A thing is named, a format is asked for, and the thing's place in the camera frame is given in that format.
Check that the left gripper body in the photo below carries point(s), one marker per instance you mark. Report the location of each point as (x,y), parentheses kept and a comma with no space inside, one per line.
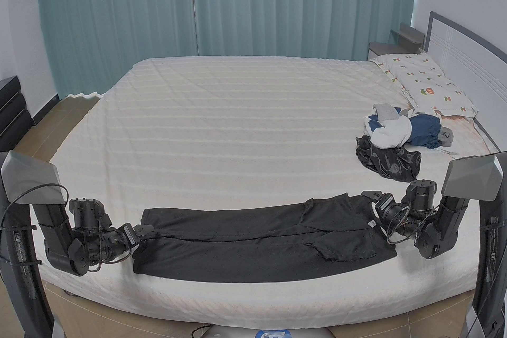
(132,235)

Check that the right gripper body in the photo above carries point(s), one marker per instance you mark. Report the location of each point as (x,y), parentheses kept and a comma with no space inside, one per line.
(386,207)

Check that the black T-shirt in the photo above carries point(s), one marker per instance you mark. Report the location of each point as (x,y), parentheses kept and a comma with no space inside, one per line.
(257,245)

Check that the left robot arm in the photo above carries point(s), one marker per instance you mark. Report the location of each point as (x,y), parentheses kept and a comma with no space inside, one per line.
(51,225)

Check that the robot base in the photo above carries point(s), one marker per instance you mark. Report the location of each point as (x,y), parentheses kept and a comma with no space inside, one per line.
(237,332)

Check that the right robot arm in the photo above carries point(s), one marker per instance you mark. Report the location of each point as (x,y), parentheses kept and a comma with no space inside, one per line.
(471,178)

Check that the pile of clothes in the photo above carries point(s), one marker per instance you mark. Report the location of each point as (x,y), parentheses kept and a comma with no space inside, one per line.
(392,132)

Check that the bed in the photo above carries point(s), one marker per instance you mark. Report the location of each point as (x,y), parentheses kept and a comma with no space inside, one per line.
(237,122)

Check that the black shiny garment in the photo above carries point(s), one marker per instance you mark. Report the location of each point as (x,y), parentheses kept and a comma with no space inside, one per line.
(390,164)

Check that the white printed pillow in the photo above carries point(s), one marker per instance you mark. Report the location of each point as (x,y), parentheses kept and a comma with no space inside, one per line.
(431,85)

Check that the grey bedside table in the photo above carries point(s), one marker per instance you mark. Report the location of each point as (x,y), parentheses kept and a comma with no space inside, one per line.
(396,49)

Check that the black chest of drawers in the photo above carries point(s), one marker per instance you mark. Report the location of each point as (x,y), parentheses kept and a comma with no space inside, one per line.
(12,114)

